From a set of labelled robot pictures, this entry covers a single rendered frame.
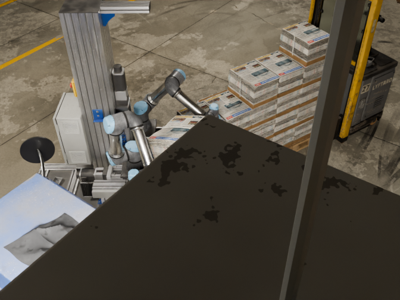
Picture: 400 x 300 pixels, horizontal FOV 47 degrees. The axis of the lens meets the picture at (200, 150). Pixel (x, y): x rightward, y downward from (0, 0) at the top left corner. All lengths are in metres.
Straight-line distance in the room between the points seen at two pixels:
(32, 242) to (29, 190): 0.32
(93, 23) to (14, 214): 1.44
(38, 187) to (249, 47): 4.98
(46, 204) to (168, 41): 5.06
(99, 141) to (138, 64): 2.93
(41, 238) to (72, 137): 1.71
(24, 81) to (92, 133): 2.99
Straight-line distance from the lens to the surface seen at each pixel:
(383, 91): 5.33
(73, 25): 3.16
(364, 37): 4.54
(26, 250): 2.03
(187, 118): 3.40
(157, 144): 3.27
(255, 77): 4.14
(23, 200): 2.23
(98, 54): 3.21
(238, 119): 4.10
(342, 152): 5.12
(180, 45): 6.85
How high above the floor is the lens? 3.28
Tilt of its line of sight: 41 degrees down
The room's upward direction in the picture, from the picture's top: 1 degrees counter-clockwise
